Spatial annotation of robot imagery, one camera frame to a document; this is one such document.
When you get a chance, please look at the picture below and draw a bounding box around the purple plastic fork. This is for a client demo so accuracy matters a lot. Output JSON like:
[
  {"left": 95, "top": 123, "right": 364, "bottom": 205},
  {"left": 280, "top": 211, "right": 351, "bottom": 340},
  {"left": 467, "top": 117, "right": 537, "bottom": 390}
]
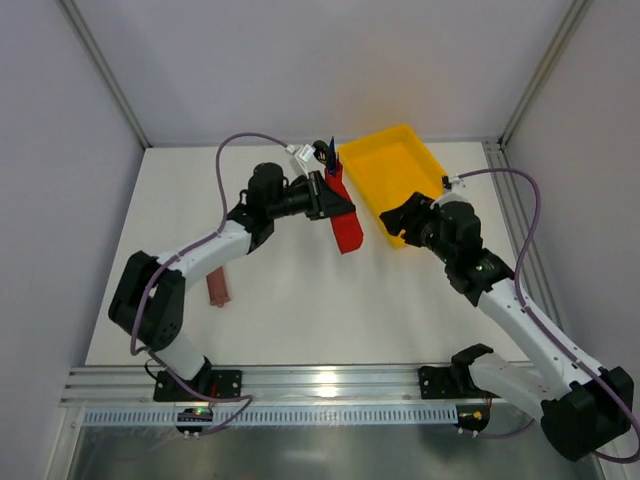
[{"left": 327, "top": 137, "right": 339, "bottom": 175}]

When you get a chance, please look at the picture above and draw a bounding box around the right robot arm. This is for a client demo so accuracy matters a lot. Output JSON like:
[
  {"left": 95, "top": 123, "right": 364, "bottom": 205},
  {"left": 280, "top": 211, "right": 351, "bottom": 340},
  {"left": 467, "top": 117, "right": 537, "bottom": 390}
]
[{"left": 380, "top": 193, "right": 639, "bottom": 461}]

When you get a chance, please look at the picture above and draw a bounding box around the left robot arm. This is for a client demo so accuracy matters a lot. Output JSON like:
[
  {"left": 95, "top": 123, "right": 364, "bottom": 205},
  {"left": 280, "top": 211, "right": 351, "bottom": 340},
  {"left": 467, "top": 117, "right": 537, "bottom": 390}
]
[{"left": 108, "top": 163, "right": 356, "bottom": 381}]

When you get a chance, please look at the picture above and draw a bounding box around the yellow plastic bin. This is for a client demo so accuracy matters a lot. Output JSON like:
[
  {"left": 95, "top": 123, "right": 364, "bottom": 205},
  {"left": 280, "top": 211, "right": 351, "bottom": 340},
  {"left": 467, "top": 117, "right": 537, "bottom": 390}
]
[{"left": 337, "top": 123, "right": 475, "bottom": 250}]

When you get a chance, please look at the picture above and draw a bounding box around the brown utensil tray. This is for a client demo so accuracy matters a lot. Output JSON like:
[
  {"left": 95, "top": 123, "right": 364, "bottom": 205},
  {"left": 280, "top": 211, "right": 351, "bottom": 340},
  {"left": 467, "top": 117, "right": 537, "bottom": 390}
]
[{"left": 206, "top": 266, "right": 231, "bottom": 308}]

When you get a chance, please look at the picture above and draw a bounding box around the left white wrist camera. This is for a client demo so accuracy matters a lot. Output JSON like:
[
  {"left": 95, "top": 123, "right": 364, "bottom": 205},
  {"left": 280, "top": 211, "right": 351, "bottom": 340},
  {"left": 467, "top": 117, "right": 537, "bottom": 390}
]
[{"left": 285, "top": 144, "right": 316, "bottom": 177}]

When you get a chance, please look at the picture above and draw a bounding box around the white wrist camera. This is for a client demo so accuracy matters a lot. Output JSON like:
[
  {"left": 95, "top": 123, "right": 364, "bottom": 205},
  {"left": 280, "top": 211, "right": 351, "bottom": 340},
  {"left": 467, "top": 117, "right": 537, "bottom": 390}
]
[
  {"left": 285, "top": 144, "right": 316, "bottom": 177},
  {"left": 442, "top": 175, "right": 466, "bottom": 193}
]

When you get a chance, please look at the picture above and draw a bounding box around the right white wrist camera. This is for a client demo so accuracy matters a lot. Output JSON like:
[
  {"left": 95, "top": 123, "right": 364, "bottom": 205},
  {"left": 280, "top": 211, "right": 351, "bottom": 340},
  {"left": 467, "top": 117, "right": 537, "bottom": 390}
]
[{"left": 442, "top": 175, "right": 466, "bottom": 193}]

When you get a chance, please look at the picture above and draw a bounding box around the right side aluminium rail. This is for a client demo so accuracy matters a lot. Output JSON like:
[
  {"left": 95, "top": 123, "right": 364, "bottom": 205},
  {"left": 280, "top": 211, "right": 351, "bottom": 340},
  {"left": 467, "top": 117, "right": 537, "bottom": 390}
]
[{"left": 482, "top": 140, "right": 575, "bottom": 361}]

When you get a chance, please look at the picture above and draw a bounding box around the aluminium rail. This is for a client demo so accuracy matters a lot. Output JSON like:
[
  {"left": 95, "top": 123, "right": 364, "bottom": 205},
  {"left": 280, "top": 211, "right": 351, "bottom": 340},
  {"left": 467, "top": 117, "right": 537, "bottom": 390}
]
[
  {"left": 482, "top": 140, "right": 575, "bottom": 361},
  {"left": 59, "top": 360, "right": 607, "bottom": 409}
]

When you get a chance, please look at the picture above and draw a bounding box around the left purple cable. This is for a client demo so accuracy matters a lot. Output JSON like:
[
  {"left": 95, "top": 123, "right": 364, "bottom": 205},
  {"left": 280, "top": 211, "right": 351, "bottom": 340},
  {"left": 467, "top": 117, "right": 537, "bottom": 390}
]
[{"left": 129, "top": 132, "right": 301, "bottom": 434}]

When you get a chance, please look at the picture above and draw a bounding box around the purple cable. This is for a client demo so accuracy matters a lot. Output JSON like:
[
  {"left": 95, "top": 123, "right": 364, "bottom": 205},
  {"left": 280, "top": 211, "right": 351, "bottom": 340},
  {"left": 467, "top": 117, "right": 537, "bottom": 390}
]
[
  {"left": 449, "top": 168, "right": 640, "bottom": 465},
  {"left": 129, "top": 132, "right": 301, "bottom": 434}
]

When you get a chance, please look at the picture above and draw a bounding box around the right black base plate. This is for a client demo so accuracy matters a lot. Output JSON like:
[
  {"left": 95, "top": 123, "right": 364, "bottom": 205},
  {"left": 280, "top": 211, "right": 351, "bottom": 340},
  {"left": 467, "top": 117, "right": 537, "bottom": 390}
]
[{"left": 417, "top": 364, "right": 493, "bottom": 400}]

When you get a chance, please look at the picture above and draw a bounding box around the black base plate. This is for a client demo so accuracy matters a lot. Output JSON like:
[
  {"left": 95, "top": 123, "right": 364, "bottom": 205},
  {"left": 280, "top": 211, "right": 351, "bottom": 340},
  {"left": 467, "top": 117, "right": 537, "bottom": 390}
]
[
  {"left": 153, "top": 369, "right": 243, "bottom": 402},
  {"left": 417, "top": 364, "right": 493, "bottom": 400}
]

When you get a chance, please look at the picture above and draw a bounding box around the front aluminium rail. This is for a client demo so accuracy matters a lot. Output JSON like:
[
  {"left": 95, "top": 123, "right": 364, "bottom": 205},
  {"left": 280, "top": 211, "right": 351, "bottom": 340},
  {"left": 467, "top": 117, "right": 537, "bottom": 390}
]
[{"left": 59, "top": 360, "right": 607, "bottom": 409}]

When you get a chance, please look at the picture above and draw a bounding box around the slotted cable duct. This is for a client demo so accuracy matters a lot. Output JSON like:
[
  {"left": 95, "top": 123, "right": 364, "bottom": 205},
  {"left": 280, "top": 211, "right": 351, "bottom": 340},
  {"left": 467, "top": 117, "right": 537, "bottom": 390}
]
[{"left": 82, "top": 404, "right": 458, "bottom": 427}]

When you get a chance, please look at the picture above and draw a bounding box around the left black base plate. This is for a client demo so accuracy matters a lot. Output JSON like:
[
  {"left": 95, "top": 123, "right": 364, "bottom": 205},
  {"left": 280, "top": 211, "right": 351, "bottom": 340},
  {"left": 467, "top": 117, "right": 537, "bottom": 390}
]
[{"left": 153, "top": 369, "right": 243, "bottom": 402}]

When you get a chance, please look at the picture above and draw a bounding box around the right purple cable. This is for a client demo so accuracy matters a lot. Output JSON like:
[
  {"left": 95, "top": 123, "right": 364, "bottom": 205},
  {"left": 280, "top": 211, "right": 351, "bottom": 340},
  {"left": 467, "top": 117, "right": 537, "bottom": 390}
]
[{"left": 449, "top": 168, "right": 640, "bottom": 465}]

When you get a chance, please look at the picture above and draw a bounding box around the right frame post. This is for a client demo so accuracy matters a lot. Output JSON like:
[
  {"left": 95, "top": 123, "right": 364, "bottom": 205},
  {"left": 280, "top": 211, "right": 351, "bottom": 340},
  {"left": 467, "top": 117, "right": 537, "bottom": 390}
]
[{"left": 498, "top": 0, "right": 593, "bottom": 149}]

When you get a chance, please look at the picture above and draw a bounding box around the frame post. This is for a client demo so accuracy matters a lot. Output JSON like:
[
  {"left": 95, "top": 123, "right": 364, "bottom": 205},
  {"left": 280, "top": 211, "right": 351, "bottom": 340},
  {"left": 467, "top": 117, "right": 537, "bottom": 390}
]
[
  {"left": 498, "top": 0, "right": 593, "bottom": 149},
  {"left": 57, "top": 0, "right": 151, "bottom": 149}
]

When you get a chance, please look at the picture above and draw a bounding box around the left frame post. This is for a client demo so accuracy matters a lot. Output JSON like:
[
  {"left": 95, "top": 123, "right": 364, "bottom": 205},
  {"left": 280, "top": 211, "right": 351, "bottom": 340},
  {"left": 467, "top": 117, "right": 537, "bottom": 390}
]
[{"left": 57, "top": 0, "right": 151, "bottom": 149}]

